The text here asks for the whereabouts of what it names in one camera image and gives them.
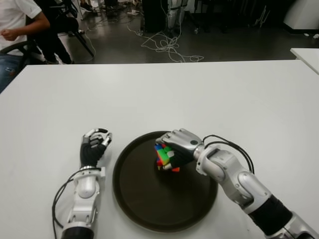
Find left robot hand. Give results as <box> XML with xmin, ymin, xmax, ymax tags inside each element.
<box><xmin>79</xmin><ymin>127</ymin><xmax>113</xmax><ymax>167</ymax></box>

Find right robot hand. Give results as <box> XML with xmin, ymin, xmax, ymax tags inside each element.
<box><xmin>155</xmin><ymin>128</ymin><xmax>204</xmax><ymax>172</ymax></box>

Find multicoloured Rubik's cube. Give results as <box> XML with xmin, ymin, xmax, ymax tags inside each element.
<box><xmin>154</xmin><ymin>143</ymin><xmax>180</xmax><ymax>172</ymax></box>

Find dark brown round plate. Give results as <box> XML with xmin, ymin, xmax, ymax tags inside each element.
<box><xmin>112</xmin><ymin>130</ymin><xmax>219</xmax><ymax>234</ymax></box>

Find black tripod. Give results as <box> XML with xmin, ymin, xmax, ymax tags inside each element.
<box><xmin>56</xmin><ymin>14</ymin><xmax>95</xmax><ymax>58</ymax></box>

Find black office chair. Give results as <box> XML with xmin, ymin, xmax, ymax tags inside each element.
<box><xmin>0</xmin><ymin>39</ymin><xmax>47</xmax><ymax>65</ymax></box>

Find standing person black trousers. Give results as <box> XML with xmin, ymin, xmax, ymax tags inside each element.
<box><xmin>34</xmin><ymin>0</ymin><xmax>75</xmax><ymax>65</ymax></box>

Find silver humanoid robot legs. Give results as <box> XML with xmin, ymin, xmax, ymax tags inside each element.
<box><xmin>166</xmin><ymin>0</ymin><xmax>187</xmax><ymax>33</ymax></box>

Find black cabinet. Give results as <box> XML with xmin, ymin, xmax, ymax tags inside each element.
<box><xmin>143</xmin><ymin>0</ymin><xmax>170</xmax><ymax>33</ymax></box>

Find white side table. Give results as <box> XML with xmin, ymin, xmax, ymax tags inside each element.
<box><xmin>290</xmin><ymin>47</ymin><xmax>319</xmax><ymax>75</ymax></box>

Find seated person white shirt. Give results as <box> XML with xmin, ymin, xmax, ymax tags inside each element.
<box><xmin>0</xmin><ymin>0</ymin><xmax>50</xmax><ymax>93</ymax></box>

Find white cabinet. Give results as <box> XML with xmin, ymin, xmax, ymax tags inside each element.
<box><xmin>283</xmin><ymin>0</ymin><xmax>319</xmax><ymax>32</ymax></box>

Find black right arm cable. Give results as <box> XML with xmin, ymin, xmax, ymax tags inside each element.
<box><xmin>203</xmin><ymin>134</ymin><xmax>255</xmax><ymax>175</ymax></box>

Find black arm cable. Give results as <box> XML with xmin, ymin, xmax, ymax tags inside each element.
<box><xmin>51</xmin><ymin>168</ymin><xmax>102</xmax><ymax>230</ymax></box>
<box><xmin>203</xmin><ymin>134</ymin><xmax>255</xmax><ymax>175</ymax></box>

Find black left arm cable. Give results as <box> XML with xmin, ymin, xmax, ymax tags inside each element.
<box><xmin>51</xmin><ymin>168</ymin><xmax>102</xmax><ymax>230</ymax></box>

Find white tangled floor cable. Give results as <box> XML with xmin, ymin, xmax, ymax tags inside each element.
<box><xmin>127</xmin><ymin>0</ymin><xmax>204</xmax><ymax>63</ymax></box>

